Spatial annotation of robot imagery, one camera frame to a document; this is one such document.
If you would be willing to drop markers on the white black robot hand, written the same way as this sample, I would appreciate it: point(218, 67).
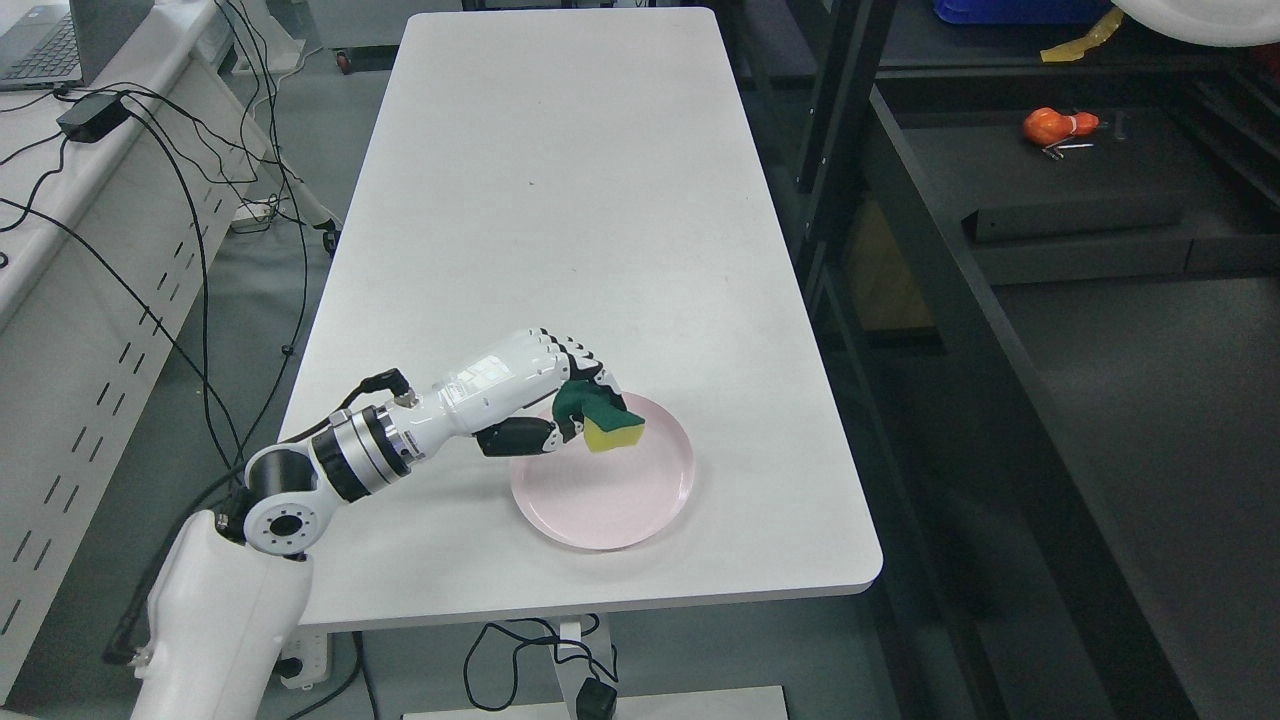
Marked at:
point(528, 395)

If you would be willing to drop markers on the green yellow sponge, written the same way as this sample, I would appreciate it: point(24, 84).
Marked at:
point(597, 414)

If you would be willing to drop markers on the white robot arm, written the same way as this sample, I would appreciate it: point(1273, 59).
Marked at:
point(213, 610)

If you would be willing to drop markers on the black metal shelf rack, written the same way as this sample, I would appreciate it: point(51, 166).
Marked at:
point(1057, 366)

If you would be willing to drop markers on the pink round plate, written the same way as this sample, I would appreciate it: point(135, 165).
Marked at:
point(609, 501)

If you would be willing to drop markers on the white table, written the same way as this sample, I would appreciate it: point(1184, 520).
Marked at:
point(590, 172)

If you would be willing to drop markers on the white power strip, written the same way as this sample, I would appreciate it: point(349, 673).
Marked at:
point(305, 660)

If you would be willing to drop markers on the black plug under table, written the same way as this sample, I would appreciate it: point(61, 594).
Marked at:
point(595, 700)

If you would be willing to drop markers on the white perforated side desk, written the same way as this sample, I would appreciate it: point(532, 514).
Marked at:
point(102, 245)

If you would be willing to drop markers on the black power adapter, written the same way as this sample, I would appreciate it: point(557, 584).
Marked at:
point(93, 117)

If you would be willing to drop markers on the grey laptop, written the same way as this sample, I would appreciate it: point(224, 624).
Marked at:
point(53, 46)

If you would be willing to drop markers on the blue plastic bin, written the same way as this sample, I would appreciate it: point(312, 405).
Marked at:
point(1020, 13)

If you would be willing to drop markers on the orange toy object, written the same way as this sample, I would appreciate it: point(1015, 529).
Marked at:
point(1047, 126)

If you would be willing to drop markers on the yellow tape piece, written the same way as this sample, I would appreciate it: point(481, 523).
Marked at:
point(1096, 36)

